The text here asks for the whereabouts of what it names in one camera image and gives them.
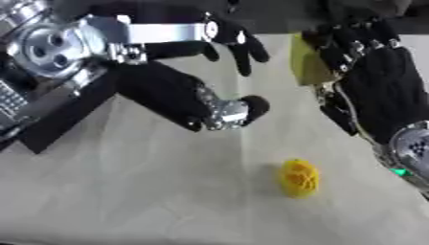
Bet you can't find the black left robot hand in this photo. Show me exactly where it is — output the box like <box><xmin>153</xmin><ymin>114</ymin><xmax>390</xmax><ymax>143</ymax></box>
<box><xmin>72</xmin><ymin>10</ymin><xmax>274</xmax><ymax>132</ymax></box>

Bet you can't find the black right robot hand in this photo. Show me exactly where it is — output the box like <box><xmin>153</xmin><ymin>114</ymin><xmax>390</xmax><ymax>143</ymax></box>
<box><xmin>300</xmin><ymin>17</ymin><xmax>429</xmax><ymax>145</ymax></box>

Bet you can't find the yellow lattice ball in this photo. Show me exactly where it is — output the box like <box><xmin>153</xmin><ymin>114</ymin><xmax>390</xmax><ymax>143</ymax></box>
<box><xmin>276</xmin><ymin>158</ymin><xmax>322</xmax><ymax>199</ymax></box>

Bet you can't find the tan cardboard box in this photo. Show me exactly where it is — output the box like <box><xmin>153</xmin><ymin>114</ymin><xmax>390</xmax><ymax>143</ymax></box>
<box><xmin>288</xmin><ymin>32</ymin><xmax>341</xmax><ymax>87</ymax></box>

